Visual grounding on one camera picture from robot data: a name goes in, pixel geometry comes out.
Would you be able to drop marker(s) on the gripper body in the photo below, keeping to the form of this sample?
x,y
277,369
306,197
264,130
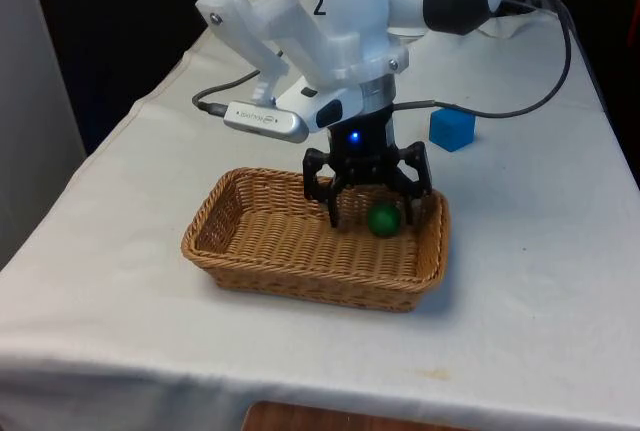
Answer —
x,y
362,151

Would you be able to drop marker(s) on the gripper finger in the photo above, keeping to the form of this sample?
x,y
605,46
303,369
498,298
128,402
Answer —
x,y
316,178
412,171

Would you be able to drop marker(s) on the blue cube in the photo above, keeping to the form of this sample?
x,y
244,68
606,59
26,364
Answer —
x,y
451,130

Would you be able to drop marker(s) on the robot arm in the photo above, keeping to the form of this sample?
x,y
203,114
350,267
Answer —
x,y
350,6

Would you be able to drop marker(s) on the wicker basket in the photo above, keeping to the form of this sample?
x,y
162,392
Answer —
x,y
300,251

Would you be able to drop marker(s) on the green ball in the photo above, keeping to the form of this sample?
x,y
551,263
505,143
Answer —
x,y
384,221

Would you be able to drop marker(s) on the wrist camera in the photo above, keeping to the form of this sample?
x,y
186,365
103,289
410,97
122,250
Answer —
x,y
265,122

